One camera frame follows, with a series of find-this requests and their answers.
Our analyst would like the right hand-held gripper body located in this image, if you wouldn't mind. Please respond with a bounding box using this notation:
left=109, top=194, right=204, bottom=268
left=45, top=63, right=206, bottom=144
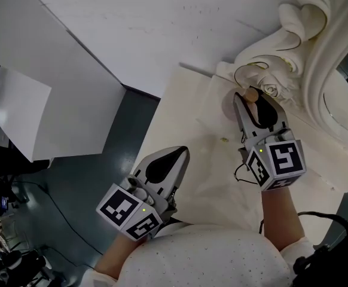
left=238, top=129, right=307, bottom=192

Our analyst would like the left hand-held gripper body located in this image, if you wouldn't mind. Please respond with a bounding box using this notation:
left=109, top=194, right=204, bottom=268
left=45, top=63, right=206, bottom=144
left=95, top=172, right=178, bottom=242

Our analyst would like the small pink round object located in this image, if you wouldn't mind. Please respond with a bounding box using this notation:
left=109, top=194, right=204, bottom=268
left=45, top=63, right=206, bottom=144
left=221, top=87, right=263, bottom=123

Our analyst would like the person's right forearm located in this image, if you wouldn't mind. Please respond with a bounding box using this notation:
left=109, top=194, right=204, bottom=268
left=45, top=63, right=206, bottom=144
left=261, top=187, right=306, bottom=252

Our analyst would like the person's left forearm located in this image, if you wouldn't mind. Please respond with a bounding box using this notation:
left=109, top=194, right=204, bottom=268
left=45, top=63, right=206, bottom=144
left=94, top=234, right=146, bottom=280

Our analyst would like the white dressing table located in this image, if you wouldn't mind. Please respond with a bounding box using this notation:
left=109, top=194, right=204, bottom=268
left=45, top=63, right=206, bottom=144
left=138, top=61, right=348, bottom=236

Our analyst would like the person's white shirt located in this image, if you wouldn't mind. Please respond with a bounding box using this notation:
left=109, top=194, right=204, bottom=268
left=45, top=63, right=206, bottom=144
left=83, top=222, right=315, bottom=287

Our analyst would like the black equipment bag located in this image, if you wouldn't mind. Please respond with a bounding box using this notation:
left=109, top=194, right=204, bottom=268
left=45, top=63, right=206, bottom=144
left=293, top=211, right=348, bottom=287

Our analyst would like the black stand with white parts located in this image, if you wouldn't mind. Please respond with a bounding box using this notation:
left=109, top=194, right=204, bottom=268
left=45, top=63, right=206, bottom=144
left=0, top=248, right=58, bottom=287

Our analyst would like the white shelf desk unit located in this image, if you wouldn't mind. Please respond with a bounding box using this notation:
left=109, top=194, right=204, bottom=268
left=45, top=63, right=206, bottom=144
left=0, top=0, right=127, bottom=163

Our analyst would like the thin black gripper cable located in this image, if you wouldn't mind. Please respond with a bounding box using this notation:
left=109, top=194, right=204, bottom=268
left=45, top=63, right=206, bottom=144
left=234, top=163, right=258, bottom=185

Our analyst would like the black floor cable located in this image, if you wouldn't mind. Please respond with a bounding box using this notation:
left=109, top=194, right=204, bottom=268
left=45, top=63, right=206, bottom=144
left=12, top=180, right=103, bottom=256

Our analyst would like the oval mirror white carved frame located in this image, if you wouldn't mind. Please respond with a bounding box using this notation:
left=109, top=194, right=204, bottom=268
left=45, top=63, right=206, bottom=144
left=215, top=0, right=348, bottom=164

